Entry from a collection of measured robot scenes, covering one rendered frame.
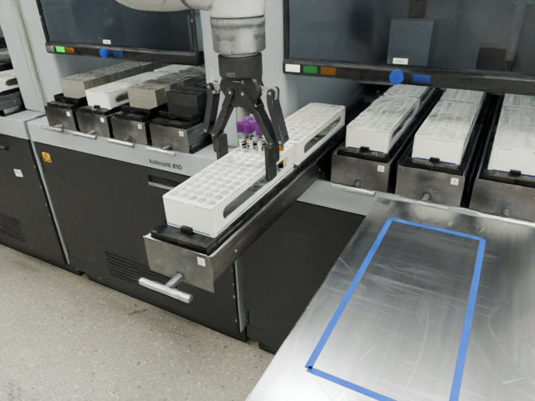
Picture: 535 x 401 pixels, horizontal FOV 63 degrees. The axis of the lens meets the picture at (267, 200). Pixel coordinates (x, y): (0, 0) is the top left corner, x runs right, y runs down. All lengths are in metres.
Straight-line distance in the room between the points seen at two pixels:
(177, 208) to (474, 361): 0.46
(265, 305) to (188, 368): 0.38
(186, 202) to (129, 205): 0.83
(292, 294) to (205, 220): 0.65
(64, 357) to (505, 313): 1.48
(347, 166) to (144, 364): 1.01
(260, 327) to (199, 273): 0.77
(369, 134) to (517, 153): 0.29
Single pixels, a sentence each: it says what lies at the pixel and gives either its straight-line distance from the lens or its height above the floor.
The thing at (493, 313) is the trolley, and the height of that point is 0.82.
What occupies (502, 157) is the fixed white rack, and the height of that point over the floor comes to 0.84.
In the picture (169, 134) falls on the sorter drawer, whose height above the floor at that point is 0.78.
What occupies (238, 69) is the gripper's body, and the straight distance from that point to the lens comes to 0.74.
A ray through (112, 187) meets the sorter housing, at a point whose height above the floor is 0.56.
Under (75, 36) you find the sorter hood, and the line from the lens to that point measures 1.55.
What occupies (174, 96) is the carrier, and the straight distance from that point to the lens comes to 1.31.
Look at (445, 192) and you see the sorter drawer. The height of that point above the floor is 0.77.
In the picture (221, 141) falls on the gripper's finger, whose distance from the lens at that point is 0.84.
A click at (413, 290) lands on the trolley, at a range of 0.60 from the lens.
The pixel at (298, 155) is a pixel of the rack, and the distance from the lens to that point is 0.93.
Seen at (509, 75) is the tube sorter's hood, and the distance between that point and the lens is 0.98.
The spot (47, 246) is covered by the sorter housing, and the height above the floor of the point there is 0.17.
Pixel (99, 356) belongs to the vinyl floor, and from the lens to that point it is 1.73.
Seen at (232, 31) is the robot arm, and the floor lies 1.10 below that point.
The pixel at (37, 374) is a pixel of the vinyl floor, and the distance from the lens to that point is 1.76.
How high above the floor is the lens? 1.19
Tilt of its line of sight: 28 degrees down
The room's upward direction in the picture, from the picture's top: 2 degrees counter-clockwise
